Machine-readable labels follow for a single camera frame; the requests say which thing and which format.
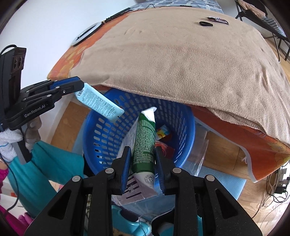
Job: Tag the red cardboard box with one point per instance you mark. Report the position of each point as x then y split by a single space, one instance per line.
166 150

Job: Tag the white toothpaste box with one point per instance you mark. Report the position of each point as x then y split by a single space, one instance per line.
162 132

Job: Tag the light blue tube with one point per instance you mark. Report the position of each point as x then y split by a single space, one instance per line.
96 101

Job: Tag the blue plastic laundry basket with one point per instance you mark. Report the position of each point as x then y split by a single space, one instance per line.
102 138

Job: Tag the teal sleeve forearm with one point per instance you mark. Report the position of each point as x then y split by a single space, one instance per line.
32 180

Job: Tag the left hand white glove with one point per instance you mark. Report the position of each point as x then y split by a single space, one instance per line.
19 143

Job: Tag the blue checkered mattress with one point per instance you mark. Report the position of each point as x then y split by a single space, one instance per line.
202 4

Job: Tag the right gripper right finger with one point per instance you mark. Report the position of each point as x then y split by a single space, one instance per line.
178 182

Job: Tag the black folding chair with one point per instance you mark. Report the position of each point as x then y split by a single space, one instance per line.
267 23

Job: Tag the white ring light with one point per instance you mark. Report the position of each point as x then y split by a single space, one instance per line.
86 33

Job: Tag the dark candy wrapper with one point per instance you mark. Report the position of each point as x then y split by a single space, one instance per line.
218 20

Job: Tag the clothes pile on chair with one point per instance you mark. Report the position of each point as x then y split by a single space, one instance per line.
256 7

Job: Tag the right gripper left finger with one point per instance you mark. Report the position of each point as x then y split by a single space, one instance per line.
101 187

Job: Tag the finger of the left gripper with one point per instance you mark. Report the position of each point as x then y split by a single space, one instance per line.
54 94
49 84

